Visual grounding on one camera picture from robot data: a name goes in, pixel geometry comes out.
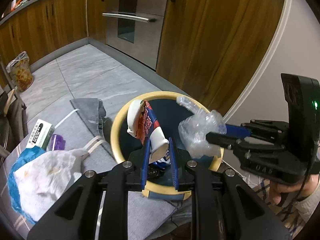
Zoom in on blue white wipes packet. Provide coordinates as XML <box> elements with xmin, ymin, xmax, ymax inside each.
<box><xmin>149</xmin><ymin>149</ymin><xmax>171</xmax><ymax>170</ymax></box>

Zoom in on red blue paper cup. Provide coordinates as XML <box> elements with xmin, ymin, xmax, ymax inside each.
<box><xmin>127</xmin><ymin>99</ymin><xmax>169</xmax><ymax>163</ymax></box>

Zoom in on clear plastic bottle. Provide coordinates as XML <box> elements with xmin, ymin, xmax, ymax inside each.
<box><xmin>176</xmin><ymin>96</ymin><xmax>227</xmax><ymax>159</ymax></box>

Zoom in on purple small wrapper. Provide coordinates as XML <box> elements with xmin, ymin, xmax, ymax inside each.
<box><xmin>48</xmin><ymin>134</ymin><xmax>66</xmax><ymax>151</ymax></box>

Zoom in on white green carton box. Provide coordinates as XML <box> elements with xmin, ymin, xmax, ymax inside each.
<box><xmin>26</xmin><ymin>119</ymin><xmax>54</xmax><ymax>150</ymax></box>

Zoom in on white paper towel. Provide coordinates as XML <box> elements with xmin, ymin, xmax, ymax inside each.
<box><xmin>12</xmin><ymin>147</ymin><xmax>90</xmax><ymax>223</ymax></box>

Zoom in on wooden kitchen cabinets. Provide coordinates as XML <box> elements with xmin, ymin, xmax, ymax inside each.
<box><xmin>1</xmin><ymin>0</ymin><xmax>285</xmax><ymax>114</ymax></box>

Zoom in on floral trash bin with liner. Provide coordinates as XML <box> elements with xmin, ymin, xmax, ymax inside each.
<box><xmin>6</xmin><ymin>51</ymin><xmax>34</xmax><ymax>92</ymax></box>

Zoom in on person's right hand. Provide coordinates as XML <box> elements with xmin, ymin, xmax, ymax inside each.
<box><xmin>269</xmin><ymin>174</ymin><xmax>319</xmax><ymax>205</ymax></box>

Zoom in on blue bin with yellow rim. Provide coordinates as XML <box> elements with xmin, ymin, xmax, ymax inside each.
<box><xmin>111</xmin><ymin>91</ymin><xmax>227</xmax><ymax>200</ymax></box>

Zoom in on grey checked cloth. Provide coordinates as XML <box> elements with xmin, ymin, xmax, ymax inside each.
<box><xmin>1</xmin><ymin>98</ymin><xmax>191</xmax><ymax>239</ymax></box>

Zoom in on steel shelving rack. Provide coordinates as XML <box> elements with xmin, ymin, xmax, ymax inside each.
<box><xmin>1</xmin><ymin>63</ymin><xmax>28</xmax><ymax>161</ymax></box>

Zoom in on stainless steel oven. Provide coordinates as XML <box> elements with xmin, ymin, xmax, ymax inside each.
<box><xmin>102</xmin><ymin>0</ymin><xmax>167</xmax><ymax>69</ymax></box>

